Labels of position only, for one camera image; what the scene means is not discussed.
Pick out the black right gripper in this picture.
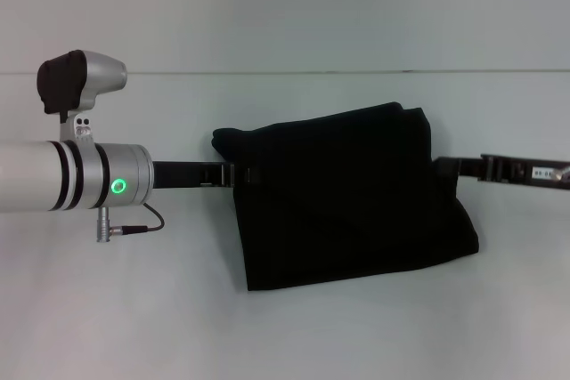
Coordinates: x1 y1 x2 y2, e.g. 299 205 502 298
431 152 570 192

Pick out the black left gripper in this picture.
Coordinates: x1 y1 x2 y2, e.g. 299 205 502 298
151 159 264 190

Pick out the black t-shirt with FREE print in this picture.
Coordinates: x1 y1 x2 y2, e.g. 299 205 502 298
211 101 481 293

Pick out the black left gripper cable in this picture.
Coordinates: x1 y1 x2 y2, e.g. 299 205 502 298
94 202 166 243

